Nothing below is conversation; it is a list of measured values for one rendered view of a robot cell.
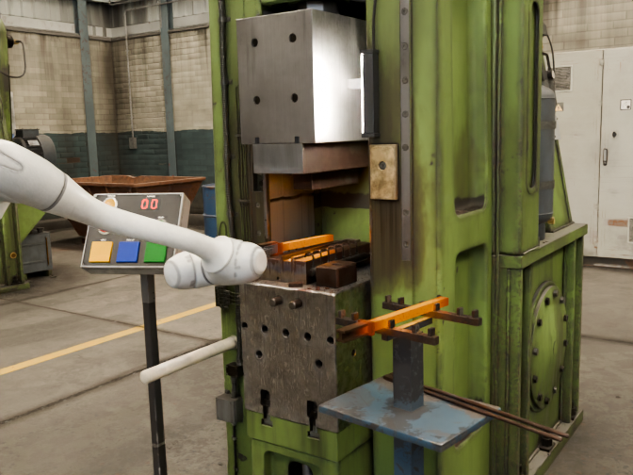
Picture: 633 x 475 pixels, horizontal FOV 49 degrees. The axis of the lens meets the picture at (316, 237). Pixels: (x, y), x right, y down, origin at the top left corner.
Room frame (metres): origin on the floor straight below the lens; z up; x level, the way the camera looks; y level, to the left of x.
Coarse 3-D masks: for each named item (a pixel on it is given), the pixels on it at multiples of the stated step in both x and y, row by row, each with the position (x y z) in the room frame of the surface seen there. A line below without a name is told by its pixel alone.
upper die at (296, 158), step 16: (256, 144) 2.29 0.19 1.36; (272, 144) 2.25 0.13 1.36; (288, 144) 2.22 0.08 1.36; (304, 144) 2.20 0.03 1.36; (320, 144) 2.27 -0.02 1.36; (336, 144) 2.35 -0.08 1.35; (352, 144) 2.43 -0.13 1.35; (256, 160) 2.29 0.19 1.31; (272, 160) 2.26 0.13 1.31; (288, 160) 2.22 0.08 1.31; (304, 160) 2.20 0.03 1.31; (320, 160) 2.27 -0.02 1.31; (336, 160) 2.35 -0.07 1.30; (352, 160) 2.43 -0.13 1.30
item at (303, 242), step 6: (294, 240) 2.28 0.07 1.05; (300, 240) 2.28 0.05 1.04; (306, 240) 2.30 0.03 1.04; (312, 240) 2.33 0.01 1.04; (318, 240) 2.36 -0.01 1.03; (324, 240) 2.39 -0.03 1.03; (330, 240) 2.42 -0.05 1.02; (264, 246) 2.13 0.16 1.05; (282, 246) 2.17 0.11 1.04; (288, 246) 2.22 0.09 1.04; (294, 246) 2.24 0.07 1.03; (300, 246) 2.27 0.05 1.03; (282, 252) 2.17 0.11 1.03
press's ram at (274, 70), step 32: (256, 32) 2.28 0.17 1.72; (288, 32) 2.21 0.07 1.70; (320, 32) 2.20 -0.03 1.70; (352, 32) 2.35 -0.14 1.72; (256, 64) 2.28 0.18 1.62; (288, 64) 2.21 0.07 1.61; (320, 64) 2.19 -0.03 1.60; (352, 64) 2.35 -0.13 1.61; (256, 96) 2.30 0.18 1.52; (288, 96) 2.21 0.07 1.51; (320, 96) 2.19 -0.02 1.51; (352, 96) 2.34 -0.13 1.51; (256, 128) 2.29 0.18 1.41; (288, 128) 2.22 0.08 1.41; (320, 128) 2.18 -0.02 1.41; (352, 128) 2.34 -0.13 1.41
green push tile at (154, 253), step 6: (150, 246) 2.36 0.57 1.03; (156, 246) 2.35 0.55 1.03; (162, 246) 2.35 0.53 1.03; (150, 252) 2.35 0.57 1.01; (156, 252) 2.34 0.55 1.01; (162, 252) 2.34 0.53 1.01; (144, 258) 2.34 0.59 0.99; (150, 258) 2.34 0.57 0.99; (156, 258) 2.33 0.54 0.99; (162, 258) 2.33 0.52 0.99
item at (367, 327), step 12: (432, 300) 1.91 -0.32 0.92; (444, 300) 1.92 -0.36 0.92; (396, 312) 1.79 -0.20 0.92; (408, 312) 1.80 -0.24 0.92; (420, 312) 1.84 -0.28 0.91; (360, 324) 1.67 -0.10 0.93; (372, 324) 1.68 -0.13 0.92; (384, 324) 1.72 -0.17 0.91; (348, 336) 1.64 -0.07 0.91; (360, 336) 1.65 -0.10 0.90
